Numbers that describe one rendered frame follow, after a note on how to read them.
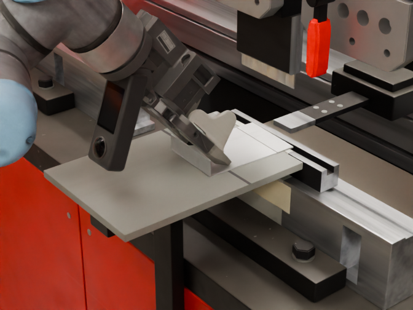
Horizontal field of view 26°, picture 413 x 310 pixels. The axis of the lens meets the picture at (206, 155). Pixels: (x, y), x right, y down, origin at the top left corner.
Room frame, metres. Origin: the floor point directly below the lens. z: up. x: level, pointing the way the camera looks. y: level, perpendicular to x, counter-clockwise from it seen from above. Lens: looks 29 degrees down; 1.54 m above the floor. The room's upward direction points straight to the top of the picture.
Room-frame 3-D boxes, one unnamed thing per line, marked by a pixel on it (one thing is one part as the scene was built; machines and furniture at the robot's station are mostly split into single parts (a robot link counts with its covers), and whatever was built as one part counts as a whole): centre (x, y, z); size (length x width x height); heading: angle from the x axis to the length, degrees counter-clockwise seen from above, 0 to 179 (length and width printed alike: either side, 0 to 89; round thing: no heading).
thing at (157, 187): (0.96, 0.04, 1.00); 0.26 x 0.18 x 0.01; 128
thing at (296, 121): (1.14, -0.20, 1.01); 0.26 x 0.12 x 0.05; 128
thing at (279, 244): (0.98, -0.06, 0.89); 0.30 x 0.05 x 0.03; 38
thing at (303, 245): (0.90, -0.12, 0.91); 0.03 x 0.03 x 0.02
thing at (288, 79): (1.05, -0.08, 1.13); 0.10 x 0.02 x 0.10; 38
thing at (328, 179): (1.03, -0.09, 0.98); 0.20 x 0.03 x 0.03; 38
